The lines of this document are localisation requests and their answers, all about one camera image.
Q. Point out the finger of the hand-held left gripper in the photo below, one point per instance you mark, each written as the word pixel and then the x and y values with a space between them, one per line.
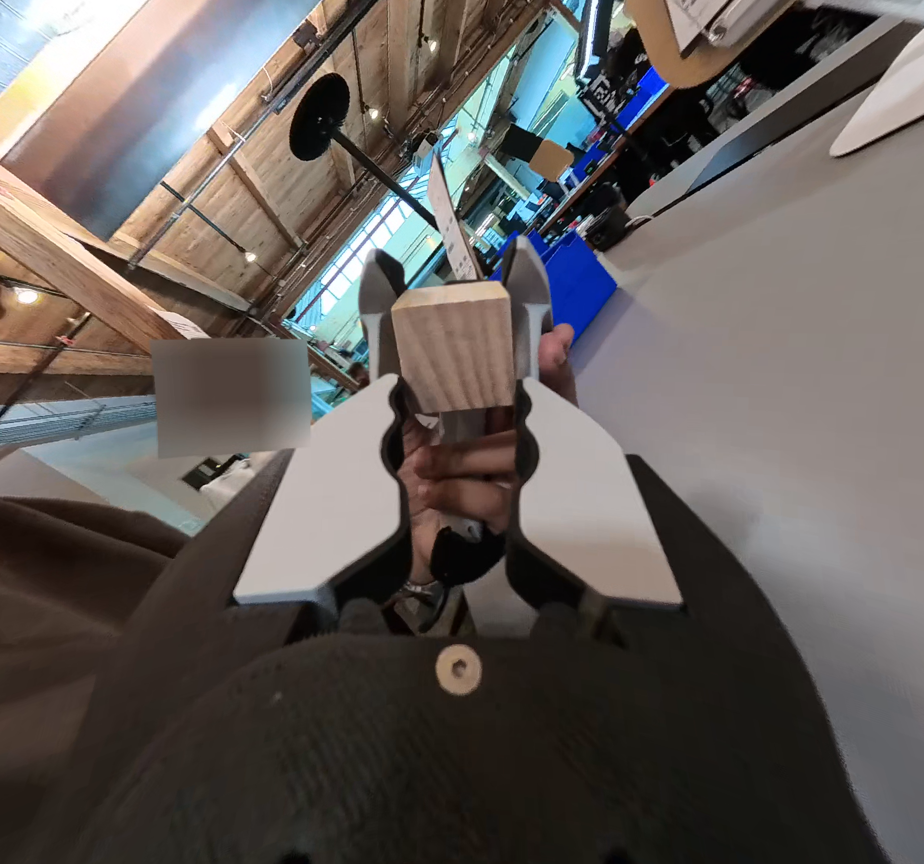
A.
pixel 372 293
pixel 534 293

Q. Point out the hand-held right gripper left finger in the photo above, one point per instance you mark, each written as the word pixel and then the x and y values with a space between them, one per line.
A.
pixel 325 517

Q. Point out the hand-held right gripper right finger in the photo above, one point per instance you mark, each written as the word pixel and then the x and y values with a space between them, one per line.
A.
pixel 599 517

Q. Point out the blue plastic bin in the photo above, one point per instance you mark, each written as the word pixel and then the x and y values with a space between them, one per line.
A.
pixel 650 95
pixel 577 286

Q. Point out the blue striped wooden cube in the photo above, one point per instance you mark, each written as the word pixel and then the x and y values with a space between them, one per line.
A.
pixel 455 351

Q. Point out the grey desk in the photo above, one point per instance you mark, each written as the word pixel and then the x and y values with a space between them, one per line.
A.
pixel 758 445

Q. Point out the person's left hand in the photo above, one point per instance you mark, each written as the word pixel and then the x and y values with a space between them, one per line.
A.
pixel 462 481

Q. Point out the black battery charger case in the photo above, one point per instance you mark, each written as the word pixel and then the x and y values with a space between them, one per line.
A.
pixel 610 228

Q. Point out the silver wristwatch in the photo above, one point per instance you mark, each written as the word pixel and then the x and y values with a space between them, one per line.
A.
pixel 426 597

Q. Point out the brown rounded board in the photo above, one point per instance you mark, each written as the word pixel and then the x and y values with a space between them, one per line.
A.
pixel 554 160

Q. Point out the black round ceiling fixture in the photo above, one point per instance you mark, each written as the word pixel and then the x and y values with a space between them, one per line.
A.
pixel 321 117

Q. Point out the wooden document stand white base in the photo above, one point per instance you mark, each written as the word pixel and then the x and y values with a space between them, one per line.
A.
pixel 881 106

